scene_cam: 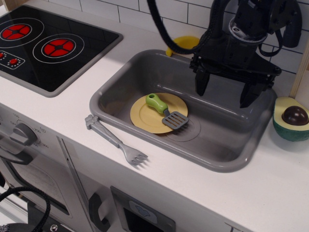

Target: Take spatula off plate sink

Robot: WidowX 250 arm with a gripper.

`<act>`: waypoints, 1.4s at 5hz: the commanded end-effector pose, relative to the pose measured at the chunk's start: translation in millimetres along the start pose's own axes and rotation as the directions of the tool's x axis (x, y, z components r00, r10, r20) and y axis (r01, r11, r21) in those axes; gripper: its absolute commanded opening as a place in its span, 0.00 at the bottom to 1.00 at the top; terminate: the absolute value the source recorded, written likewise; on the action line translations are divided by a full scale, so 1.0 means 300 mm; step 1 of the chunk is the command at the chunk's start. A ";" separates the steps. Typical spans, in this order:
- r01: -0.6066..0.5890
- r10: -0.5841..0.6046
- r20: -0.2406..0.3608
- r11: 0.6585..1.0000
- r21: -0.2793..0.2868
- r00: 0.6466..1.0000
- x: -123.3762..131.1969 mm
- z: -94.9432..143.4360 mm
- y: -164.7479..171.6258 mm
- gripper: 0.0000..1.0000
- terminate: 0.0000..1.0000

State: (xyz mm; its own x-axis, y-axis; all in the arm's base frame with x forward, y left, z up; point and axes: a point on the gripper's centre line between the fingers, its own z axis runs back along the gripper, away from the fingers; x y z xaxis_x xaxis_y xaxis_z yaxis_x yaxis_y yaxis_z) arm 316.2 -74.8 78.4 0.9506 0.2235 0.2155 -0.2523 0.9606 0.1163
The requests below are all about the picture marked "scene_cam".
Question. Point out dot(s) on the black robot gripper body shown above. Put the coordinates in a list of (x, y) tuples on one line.
[(234, 56)]

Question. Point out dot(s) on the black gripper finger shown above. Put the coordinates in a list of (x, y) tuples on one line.
[(201, 81), (249, 94)]

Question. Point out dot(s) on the green handled grey spatula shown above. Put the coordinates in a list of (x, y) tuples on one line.
[(173, 120)]

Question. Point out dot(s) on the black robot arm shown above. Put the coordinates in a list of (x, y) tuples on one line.
[(238, 55)]

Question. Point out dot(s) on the grey plastic sink basin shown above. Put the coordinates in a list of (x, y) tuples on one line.
[(219, 136)]

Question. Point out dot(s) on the yellow toy plate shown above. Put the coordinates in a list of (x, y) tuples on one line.
[(148, 119)]

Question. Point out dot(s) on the yellow toy banana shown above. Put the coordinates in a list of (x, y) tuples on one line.
[(186, 42)]

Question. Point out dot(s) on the halved toy avocado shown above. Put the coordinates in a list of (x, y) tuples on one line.
[(291, 119)]

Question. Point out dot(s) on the black toy faucet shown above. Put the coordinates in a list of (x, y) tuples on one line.
[(280, 17)]

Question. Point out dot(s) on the grey toy fork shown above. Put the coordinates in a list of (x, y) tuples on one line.
[(133, 156)]

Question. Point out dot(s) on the dishwasher door panel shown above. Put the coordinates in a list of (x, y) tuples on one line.
[(135, 216)]

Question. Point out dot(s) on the black toy stovetop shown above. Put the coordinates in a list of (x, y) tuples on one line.
[(46, 52)]

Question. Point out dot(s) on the grey oven knob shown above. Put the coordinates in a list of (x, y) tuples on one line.
[(23, 135)]

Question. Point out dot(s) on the toy oven door window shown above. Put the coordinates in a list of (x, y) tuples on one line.
[(33, 176)]

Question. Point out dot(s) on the dark grey cabinet handle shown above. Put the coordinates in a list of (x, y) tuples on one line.
[(94, 204)]

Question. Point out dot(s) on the grey oven door handle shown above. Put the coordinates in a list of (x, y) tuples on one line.
[(6, 153)]

